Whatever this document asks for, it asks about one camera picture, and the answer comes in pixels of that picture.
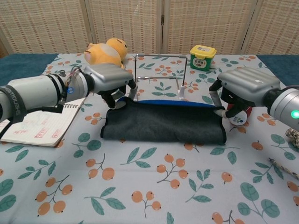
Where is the floral print tablecloth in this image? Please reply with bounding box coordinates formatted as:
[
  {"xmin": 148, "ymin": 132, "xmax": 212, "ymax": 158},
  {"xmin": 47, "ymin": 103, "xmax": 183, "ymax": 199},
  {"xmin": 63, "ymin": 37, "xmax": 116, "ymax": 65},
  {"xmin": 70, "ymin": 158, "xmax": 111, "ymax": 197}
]
[{"xmin": 0, "ymin": 53, "xmax": 299, "ymax": 224}]

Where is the green tub with yellow lid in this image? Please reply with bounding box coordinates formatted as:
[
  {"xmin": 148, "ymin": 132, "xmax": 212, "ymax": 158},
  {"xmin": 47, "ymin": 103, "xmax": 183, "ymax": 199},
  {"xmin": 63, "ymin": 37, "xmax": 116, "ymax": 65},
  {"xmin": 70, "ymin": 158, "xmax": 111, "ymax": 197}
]
[{"xmin": 189, "ymin": 44, "xmax": 217, "ymax": 70}]

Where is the bamboo folding screen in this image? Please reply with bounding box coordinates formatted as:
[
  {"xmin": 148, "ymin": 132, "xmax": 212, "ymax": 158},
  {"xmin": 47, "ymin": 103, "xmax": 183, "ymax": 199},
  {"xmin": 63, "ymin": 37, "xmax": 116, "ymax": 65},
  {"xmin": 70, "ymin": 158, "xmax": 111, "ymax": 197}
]
[{"xmin": 0, "ymin": 0, "xmax": 299, "ymax": 59}]

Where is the yellow plush toy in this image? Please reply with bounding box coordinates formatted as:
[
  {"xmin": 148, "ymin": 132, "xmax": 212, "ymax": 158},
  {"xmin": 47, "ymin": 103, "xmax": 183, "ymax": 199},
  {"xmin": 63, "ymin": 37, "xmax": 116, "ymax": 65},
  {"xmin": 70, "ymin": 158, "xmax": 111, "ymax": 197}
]
[{"xmin": 84, "ymin": 38, "xmax": 128, "ymax": 70}]

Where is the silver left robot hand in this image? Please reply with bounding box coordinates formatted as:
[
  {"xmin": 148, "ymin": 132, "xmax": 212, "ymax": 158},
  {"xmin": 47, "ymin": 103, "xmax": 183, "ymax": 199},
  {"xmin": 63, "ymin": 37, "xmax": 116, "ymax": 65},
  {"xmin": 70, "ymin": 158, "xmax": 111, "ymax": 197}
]
[{"xmin": 85, "ymin": 64, "xmax": 138, "ymax": 110}]

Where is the coiled speckled rope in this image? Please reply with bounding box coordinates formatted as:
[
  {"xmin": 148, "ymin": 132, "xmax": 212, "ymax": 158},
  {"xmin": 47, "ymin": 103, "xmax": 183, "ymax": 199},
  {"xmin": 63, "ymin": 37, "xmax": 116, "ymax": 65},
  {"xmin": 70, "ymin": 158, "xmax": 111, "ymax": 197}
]
[{"xmin": 268, "ymin": 128, "xmax": 299, "ymax": 180}]

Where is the open spiral notebook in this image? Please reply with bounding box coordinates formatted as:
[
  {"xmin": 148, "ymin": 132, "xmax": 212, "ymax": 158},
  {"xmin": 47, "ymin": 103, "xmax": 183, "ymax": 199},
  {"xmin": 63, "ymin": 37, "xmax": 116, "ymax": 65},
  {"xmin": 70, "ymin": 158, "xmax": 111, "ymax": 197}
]
[{"xmin": 0, "ymin": 97, "xmax": 87, "ymax": 148}]

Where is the teal table cover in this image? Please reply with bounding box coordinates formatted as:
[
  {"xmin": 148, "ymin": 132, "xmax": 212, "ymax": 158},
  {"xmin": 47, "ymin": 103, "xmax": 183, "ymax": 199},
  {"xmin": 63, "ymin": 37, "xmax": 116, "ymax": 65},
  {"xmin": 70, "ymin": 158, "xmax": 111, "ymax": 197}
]
[{"xmin": 0, "ymin": 53, "xmax": 299, "ymax": 94}]

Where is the small metal wire rack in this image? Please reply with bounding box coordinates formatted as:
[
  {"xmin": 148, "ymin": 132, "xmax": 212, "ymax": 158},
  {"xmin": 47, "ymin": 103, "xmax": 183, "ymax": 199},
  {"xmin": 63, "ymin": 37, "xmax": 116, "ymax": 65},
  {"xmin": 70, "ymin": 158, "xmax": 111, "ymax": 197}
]
[{"xmin": 132, "ymin": 53, "xmax": 189, "ymax": 103}]

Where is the red ketchup squeeze bottle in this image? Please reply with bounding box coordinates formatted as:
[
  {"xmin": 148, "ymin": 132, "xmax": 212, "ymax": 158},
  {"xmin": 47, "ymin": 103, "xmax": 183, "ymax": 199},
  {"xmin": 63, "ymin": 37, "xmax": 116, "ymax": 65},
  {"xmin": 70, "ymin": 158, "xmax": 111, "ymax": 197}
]
[{"xmin": 225, "ymin": 102, "xmax": 254, "ymax": 126}]

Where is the blue and grey cloth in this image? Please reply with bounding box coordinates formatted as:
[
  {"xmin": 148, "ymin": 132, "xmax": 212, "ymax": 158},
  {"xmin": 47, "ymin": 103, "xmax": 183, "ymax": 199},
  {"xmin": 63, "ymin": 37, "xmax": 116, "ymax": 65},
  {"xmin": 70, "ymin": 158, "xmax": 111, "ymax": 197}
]
[{"xmin": 100, "ymin": 97, "xmax": 228, "ymax": 143}]

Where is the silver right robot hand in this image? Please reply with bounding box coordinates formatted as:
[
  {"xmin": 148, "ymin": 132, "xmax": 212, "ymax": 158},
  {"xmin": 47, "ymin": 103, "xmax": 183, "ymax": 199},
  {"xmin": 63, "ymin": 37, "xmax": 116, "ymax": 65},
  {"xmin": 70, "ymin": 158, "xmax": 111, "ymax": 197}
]
[{"xmin": 209, "ymin": 67, "xmax": 281, "ymax": 119}]

